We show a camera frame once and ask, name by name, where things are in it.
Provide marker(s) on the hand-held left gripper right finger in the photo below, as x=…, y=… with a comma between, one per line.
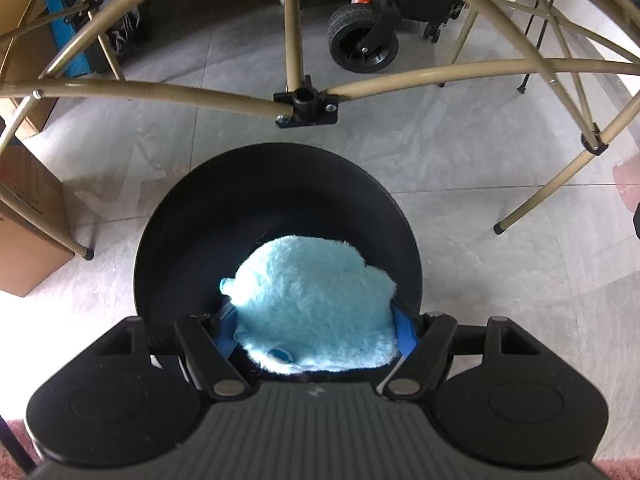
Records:
x=405, y=334

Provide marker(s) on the blue cardboard box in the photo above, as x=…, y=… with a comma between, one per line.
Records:
x=67, y=35

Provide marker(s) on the red patterned rug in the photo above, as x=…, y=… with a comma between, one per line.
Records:
x=627, y=182

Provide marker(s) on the light blue plush toy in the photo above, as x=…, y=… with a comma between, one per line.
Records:
x=310, y=300

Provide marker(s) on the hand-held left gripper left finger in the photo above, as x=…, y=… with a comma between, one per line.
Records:
x=227, y=331

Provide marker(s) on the plain brown cardboard box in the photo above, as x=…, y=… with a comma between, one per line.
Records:
x=30, y=240

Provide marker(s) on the tall brown cardboard box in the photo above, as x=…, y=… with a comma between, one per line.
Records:
x=30, y=65

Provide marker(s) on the black round bin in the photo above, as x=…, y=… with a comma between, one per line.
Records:
x=250, y=195

